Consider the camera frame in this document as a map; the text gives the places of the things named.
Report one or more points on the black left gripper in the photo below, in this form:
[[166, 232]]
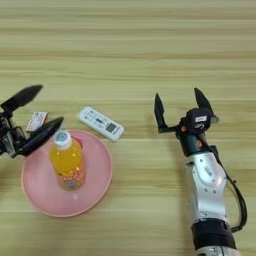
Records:
[[8, 138]]

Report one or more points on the orange juice bottle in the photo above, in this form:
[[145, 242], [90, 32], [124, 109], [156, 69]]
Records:
[[68, 163]]

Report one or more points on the white remote control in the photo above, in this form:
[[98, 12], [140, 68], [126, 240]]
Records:
[[101, 124]]

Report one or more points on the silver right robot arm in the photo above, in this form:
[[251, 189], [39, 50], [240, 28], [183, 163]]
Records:
[[205, 180]]

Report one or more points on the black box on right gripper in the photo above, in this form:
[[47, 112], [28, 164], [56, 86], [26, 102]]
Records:
[[198, 119]]

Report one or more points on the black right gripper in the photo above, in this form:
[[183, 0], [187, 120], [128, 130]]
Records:
[[191, 143]]

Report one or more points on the small red white card box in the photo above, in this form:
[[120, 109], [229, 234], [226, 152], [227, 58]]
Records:
[[37, 120]]

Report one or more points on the pink round plate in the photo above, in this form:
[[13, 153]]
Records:
[[96, 176]]

